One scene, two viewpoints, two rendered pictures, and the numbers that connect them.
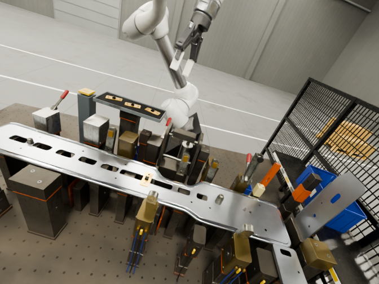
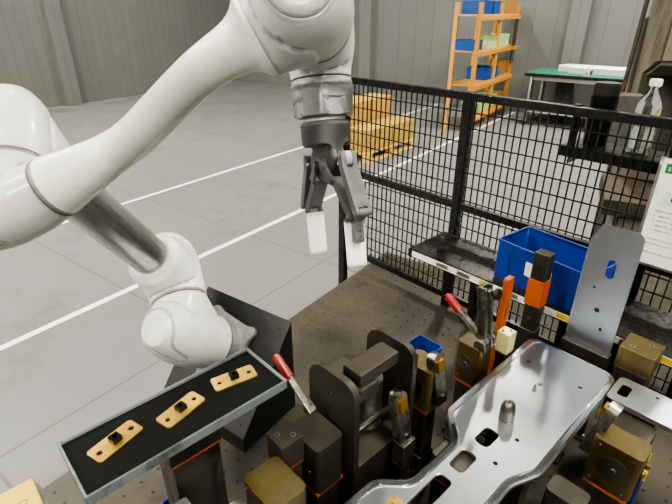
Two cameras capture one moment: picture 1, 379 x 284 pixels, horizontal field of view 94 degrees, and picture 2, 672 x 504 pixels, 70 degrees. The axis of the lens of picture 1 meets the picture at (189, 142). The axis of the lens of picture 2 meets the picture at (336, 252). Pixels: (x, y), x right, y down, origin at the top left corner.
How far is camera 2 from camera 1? 0.64 m
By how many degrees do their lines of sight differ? 35
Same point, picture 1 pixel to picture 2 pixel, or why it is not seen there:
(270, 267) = (641, 428)
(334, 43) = not seen: outside the picture
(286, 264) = (644, 404)
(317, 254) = (649, 355)
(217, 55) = not seen: outside the picture
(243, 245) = (622, 437)
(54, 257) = not seen: outside the picture
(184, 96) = (182, 275)
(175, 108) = (194, 321)
